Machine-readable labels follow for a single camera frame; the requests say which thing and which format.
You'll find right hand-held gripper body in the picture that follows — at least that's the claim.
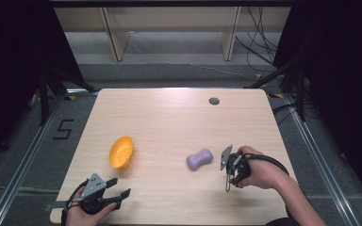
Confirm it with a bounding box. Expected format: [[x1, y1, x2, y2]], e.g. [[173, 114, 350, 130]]
[[219, 143, 253, 188]]

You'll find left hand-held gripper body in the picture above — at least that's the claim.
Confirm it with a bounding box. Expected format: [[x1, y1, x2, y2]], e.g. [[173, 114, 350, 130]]
[[72, 172, 118, 216]]

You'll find orange perforated soap dish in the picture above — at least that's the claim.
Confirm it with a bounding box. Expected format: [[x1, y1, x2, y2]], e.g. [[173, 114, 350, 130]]
[[108, 135, 136, 170]]

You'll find purple soap bar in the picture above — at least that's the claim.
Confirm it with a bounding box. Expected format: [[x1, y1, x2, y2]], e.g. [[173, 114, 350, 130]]
[[186, 148, 214, 172]]

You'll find person's right hand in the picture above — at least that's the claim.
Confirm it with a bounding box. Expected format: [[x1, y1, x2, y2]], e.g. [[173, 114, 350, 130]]
[[236, 145, 291, 190]]

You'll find person's left hand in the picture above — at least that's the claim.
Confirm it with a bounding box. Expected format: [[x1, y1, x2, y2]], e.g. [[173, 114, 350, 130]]
[[65, 186, 118, 226]]

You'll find black metal stand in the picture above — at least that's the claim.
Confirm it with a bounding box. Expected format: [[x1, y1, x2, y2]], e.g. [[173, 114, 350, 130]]
[[37, 65, 99, 127], [243, 57, 307, 122]]

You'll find dark curtain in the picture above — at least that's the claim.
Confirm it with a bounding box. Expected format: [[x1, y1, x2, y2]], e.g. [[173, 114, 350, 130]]
[[271, 0, 362, 202], [0, 0, 86, 172]]

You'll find light wooden shelf unit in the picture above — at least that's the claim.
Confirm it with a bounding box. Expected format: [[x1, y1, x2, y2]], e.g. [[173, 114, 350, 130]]
[[54, 6, 292, 63]]

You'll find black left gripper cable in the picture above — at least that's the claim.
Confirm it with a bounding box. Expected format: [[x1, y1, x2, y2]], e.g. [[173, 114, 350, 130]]
[[60, 178, 91, 226]]

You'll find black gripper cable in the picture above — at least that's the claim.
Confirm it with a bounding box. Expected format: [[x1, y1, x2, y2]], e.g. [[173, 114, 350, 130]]
[[240, 153, 290, 177], [60, 178, 91, 226]]

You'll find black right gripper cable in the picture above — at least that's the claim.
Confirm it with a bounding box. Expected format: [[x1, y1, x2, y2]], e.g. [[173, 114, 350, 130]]
[[240, 153, 290, 177]]

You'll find aluminium floor rail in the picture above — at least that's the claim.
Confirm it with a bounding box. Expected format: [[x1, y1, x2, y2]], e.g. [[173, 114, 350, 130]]
[[281, 93, 361, 226], [0, 89, 100, 226]]

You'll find thin white floor cable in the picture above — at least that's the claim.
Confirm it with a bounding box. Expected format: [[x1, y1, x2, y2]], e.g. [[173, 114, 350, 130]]
[[127, 31, 256, 80]]

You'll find bundle of black hanging cables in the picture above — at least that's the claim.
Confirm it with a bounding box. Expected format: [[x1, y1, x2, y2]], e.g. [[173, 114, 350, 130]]
[[234, 6, 285, 73]]

